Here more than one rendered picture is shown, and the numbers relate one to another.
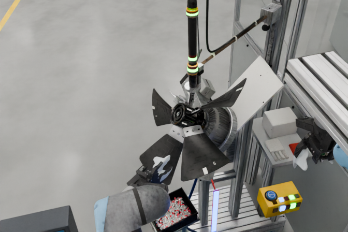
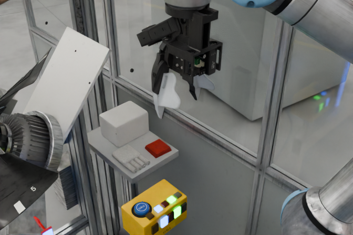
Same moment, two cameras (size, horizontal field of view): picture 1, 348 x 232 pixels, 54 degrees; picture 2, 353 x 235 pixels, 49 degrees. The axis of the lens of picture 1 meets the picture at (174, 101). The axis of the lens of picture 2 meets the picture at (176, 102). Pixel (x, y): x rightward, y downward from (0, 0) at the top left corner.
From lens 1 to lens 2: 0.53 m
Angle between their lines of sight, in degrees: 27
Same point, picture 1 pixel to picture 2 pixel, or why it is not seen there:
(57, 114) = not seen: outside the picture
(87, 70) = not seen: outside the picture
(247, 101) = (66, 93)
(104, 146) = not seen: outside the picture
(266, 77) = (83, 49)
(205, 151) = (13, 178)
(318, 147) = (187, 50)
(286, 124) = (133, 120)
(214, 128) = (24, 143)
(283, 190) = (157, 195)
